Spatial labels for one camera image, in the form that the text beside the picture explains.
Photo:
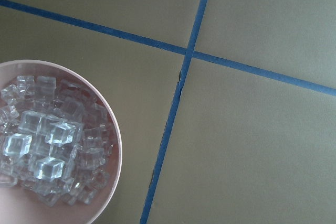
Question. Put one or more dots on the pink bowl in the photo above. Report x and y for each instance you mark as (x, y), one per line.
(19, 205)

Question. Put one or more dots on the pile of clear ice cubes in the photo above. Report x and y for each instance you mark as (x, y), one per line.
(56, 139)

